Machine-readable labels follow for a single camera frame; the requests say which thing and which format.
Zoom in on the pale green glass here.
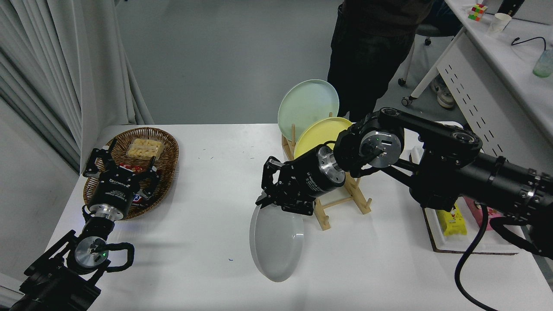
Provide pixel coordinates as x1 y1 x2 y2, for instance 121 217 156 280
533 49 553 78

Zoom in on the black box device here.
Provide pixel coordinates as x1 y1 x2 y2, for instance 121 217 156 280
497 0 526 17

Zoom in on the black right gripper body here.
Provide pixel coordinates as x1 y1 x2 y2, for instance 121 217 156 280
276 146 335 204

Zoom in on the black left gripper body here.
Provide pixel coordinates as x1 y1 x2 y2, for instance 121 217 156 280
88 168 142 211

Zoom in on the pink snack pack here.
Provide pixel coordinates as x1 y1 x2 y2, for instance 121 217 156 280
462 197 504 219

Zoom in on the white wheeled office chair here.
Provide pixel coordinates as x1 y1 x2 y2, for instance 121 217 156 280
397 24 459 87

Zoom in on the brown wicker basket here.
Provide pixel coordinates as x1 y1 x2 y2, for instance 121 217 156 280
83 127 180 221

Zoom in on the wooden plate rack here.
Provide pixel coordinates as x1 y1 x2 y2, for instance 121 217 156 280
281 123 372 231

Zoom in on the yellow snack pack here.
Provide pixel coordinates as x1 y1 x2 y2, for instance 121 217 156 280
436 203 468 236

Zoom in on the white desk with perforated panel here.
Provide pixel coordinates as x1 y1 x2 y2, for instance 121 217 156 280
402 0 553 178

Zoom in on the clear pack of biscuits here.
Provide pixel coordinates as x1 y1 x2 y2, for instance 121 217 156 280
127 138 165 159

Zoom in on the yellow plate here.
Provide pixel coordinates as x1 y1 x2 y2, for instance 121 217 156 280
294 117 353 160

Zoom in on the standing person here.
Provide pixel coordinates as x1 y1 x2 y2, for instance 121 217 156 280
327 0 435 123

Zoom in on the black cable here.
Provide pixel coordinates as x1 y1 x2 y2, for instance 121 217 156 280
512 36 548 51

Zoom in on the white tray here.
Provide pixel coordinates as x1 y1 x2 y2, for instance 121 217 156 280
410 146 523 254

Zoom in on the white paper cup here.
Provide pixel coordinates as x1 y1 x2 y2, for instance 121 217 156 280
487 13 513 38

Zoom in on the seated person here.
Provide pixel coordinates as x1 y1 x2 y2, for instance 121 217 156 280
426 0 465 109

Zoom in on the grey plate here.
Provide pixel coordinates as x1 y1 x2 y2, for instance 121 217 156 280
249 202 305 283

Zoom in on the colourful puzzle cube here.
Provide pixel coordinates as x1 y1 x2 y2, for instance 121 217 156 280
468 3 489 21

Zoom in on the pale green plate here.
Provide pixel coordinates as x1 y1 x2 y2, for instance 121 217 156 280
277 79 340 143

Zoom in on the grey curtain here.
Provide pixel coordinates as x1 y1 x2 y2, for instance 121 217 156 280
0 0 154 173

